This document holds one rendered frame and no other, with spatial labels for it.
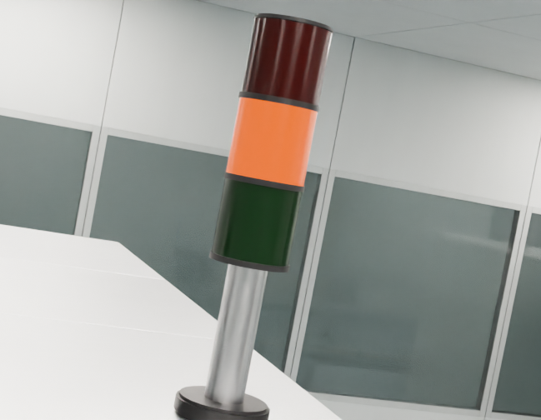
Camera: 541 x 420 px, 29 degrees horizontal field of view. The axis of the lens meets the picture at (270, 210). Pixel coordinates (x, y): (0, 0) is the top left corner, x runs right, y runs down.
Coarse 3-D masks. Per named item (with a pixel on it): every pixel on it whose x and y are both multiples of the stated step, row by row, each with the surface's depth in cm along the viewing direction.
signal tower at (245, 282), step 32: (256, 96) 62; (224, 288) 65; (256, 288) 64; (224, 320) 64; (256, 320) 65; (224, 352) 64; (224, 384) 64; (192, 416) 63; (224, 416) 62; (256, 416) 63
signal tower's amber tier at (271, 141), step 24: (240, 120) 63; (264, 120) 62; (288, 120) 62; (312, 120) 63; (240, 144) 63; (264, 144) 62; (288, 144) 62; (240, 168) 63; (264, 168) 62; (288, 168) 63
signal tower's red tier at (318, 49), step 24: (264, 24) 62; (288, 24) 62; (264, 48) 62; (288, 48) 62; (312, 48) 62; (264, 72) 62; (288, 72) 62; (312, 72) 63; (288, 96) 62; (312, 96) 63
